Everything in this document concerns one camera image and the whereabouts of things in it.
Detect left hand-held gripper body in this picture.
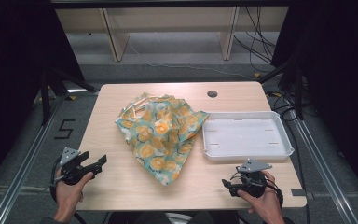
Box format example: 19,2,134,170
59,147,90,187

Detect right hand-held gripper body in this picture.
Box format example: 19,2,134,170
234,158,273,199

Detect white plastic tray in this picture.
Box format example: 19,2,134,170
201,110,296,163

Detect floral cloth bag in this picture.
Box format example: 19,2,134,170
115,91,211,187

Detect person's left hand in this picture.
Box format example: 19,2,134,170
54,171,94,223

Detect person's right hand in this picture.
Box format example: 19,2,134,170
236,170,286,224

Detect black metal stand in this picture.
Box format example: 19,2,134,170
256,57,306,121
39,67,100,126

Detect dark curtain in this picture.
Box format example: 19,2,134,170
270,0,358,198
0,0,86,195

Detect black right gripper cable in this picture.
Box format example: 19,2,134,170
265,178,284,209

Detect aluminium floor rail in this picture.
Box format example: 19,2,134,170
0,92,67,224
292,118,358,224

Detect black floor cables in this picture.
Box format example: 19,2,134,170
265,91,300,123

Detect bundle of black hanging cables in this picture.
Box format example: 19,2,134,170
232,6,278,74

